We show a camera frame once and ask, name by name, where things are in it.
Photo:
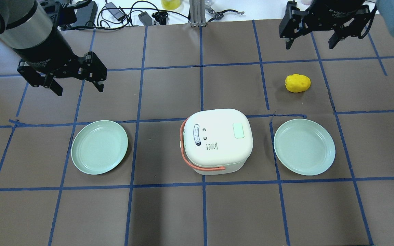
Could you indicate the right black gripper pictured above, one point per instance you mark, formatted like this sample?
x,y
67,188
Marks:
x,y
337,8

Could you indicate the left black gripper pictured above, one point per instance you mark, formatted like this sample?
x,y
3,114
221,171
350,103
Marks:
x,y
44,45

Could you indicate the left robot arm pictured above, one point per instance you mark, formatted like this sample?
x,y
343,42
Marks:
x,y
30,29

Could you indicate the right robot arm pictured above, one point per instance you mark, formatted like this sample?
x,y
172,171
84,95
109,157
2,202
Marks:
x,y
385,8

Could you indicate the white rice cooker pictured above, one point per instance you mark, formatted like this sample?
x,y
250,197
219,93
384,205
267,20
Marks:
x,y
214,142

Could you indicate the yellow toy potato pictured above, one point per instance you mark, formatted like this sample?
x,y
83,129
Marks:
x,y
297,83

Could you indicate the left green plate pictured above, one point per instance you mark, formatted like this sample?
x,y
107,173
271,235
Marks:
x,y
99,147

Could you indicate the green plate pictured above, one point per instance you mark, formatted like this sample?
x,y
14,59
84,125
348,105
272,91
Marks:
x,y
99,147
304,147

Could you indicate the black power adapter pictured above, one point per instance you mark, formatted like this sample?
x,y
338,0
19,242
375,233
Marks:
x,y
145,19

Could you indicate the black metal clamp tool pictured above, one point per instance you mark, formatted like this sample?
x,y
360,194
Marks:
x,y
219,15

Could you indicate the right green plate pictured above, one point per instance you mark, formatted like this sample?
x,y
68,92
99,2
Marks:
x,y
304,147

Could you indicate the yellow cup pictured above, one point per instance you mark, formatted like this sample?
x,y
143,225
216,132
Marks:
x,y
170,4

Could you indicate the aluminium frame post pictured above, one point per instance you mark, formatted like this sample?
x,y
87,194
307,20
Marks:
x,y
197,13

